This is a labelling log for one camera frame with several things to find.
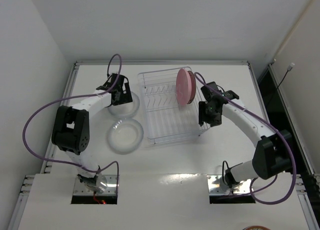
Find blue rimmed glass plate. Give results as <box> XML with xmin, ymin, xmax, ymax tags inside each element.
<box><xmin>107</xmin><ymin>92</ymin><xmax>140</xmax><ymax>119</ymax></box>
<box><xmin>107</xmin><ymin>118</ymin><xmax>144</xmax><ymax>155</ymax></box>

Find pink plastic plate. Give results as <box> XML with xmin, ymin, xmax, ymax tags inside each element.
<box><xmin>175</xmin><ymin>68</ymin><xmax>192</xmax><ymax>106</ymax></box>

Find green rimmed white plate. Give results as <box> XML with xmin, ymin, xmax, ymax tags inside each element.
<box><xmin>188</xmin><ymin>70</ymin><xmax>196</xmax><ymax>104</ymax></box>

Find white wire dish rack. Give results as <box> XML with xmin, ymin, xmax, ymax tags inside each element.
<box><xmin>137</xmin><ymin>67</ymin><xmax>210</xmax><ymax>144</ymax></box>

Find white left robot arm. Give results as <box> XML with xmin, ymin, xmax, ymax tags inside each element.
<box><xmin>51</xmin><ymin>73</ymin><xmax>133</xmax><ymax>192</ymax></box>

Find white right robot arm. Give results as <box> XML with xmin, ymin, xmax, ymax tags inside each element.
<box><xmin>198</xmin><ymin>86</ymin><xmax>292</xmax><ymax>188</ymax></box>

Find orange rimmed round object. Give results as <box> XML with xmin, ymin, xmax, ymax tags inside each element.
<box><xmin>243</xmin><ymin>225</ymin><xmax>270</xmax><ymax>230</ymax></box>

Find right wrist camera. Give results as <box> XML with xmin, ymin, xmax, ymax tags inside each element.
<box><xmin>200</xmin><ymin>81</ymin><xmax>223</xmax><ymax>102</ymax></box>

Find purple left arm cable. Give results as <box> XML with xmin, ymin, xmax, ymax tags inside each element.
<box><xmin>22</xmin><ymin>53</ymin><xmax>120</xmax><ymax>196</ymax></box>

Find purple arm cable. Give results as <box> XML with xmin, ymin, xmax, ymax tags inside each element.
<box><xmin>22</xmin><ymin>53</ymin><xmax>120</xmax><ymax>196</ymax></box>
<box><xmin>194</xmin><ymin>71</ymin><xmax>297</xmax><ymax>205</ymax></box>

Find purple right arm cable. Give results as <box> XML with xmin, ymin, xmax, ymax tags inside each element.
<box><xmin>194</xmin><ymin>71</ymin><xmax>297</xmax><ymax>205</ymax></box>

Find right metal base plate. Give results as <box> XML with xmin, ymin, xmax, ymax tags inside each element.
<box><xmin>206</xmin><ymin>175</ymin><xmax>252</xmax><ymax>197</ymax></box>

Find metal base plate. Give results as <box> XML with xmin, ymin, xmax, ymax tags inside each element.
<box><xmin>73</xmin><ymin>174</ymin><xmax>118</xmax><ymax>197</ymax></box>
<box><xmin>206</xmin><ymin>175</ymin><xmax>252</xmax><ymax>197</ymax></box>

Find black hanging usb cable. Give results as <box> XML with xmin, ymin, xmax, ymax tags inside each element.
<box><xmin>276</xmin><ymin>62</ymin><xmax>296</xmax><ymax>91</ymax></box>

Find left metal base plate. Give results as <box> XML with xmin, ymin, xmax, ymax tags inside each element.
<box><xmin>73</xmin><ymin>174</ymin><xmax>118</xmax><ymax>197</ymax></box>

